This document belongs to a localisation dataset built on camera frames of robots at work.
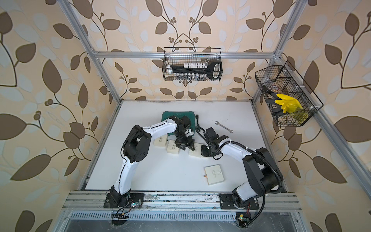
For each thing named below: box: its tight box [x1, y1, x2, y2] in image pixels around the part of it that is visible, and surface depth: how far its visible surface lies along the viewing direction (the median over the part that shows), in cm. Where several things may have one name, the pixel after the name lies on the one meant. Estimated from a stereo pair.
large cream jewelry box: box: [203, 164, 225, 186], surface depth 82 cm
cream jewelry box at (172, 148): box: [166, 140, 180, 155], surface depth 93 cm
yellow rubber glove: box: [274, 93, 304, 114], surface depth 68 cm
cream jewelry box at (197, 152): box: [188, 142, 203, 158], surface depth 91 cm
